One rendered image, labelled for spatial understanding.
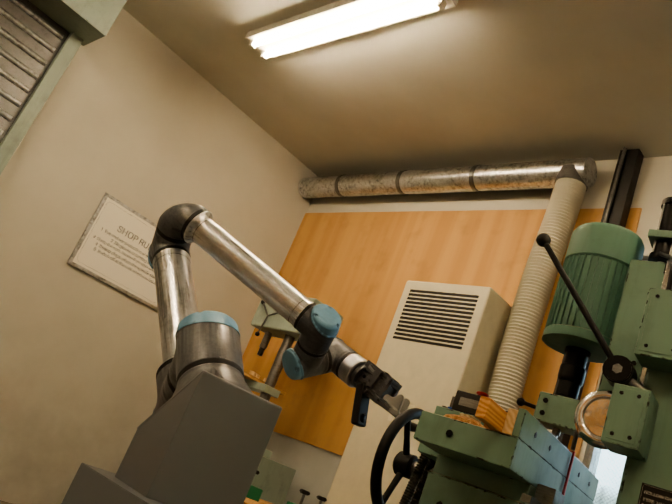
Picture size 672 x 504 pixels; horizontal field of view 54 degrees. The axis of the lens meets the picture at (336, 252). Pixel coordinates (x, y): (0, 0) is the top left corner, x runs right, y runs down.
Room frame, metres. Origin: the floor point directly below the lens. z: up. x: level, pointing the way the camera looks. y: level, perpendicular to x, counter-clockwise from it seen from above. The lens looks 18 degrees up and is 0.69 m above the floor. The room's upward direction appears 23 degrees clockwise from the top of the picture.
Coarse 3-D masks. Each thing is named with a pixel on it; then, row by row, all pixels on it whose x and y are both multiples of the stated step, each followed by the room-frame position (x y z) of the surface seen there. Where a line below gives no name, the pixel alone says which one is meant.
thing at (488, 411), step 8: (480, 400) 1.20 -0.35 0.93; (488, 400) 1.19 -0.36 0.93; (480, 408) 1.20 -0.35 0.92; (488, 408) 1.19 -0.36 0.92; (496, 408) 1.22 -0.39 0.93; (480, 416) 1.19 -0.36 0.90; (488, 416) 1.20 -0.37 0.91; (496, 416) 1.22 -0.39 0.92; (504, 416) 1.25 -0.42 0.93; (488, 424) 1.23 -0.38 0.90; (496, 424) 1.23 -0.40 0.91
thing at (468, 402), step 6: (456, 396) 1.58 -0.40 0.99; (462, 396) 1.57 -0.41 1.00; (468, 396) 1.56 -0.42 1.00; (474, 396) 1.55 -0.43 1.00; (480, 396) 1.54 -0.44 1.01; (456, 402) 1.57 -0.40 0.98; (462, 402) 1.56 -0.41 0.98; (468, 402) 1.55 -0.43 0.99; (474, 402) 1.54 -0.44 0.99; (450, 408) 1.62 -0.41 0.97; (456, 408) 1.57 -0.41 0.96; (462, 408) 1.56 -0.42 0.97; (468, 408) 1.55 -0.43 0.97; (474, 408) 1.54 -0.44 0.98; (474, 414) 1.54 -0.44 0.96
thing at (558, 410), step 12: (540, 396) 1.51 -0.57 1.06; (552, 396) 1.50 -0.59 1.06; (540, 408) 1.51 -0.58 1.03; (552, 408) 1.49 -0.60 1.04; (564, 408) 1.47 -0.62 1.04; (540, 420) 1.51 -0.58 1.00; (552, 420) 1.49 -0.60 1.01; (564, 420) 1.47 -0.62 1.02; (552, 432) 1.51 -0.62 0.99; (564, 432) 1.52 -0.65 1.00
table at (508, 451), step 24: (432, 432) 1.34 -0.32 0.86; (456, 432) 1.31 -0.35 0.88; (480, 432) 1.28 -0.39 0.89; (432, 456) 1.57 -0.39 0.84; (456, 456) 1.38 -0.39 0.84; (480, 456) 1.27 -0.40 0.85; (504, 456) 1.24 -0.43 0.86; (528, 456) 1.29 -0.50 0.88; (528, 480) 1.32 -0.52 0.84; (552, 480) 1.42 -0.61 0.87
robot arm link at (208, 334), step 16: (192, 320) 1.55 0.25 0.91; (208, 320) 1.53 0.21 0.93; (224, 320) 1.55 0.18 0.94; (176, 336) 1.58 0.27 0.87; (192, 336) 1.52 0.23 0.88; (208, 336) 1.50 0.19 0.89; (224, 336) 1.52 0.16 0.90; (176, 352) 1.55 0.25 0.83; (192, 352) 1.49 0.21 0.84; (208, 352) 1.48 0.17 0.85; (224, 352) 1.49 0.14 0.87; (240, 352) 1.54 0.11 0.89; (176, 368) 1.53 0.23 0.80
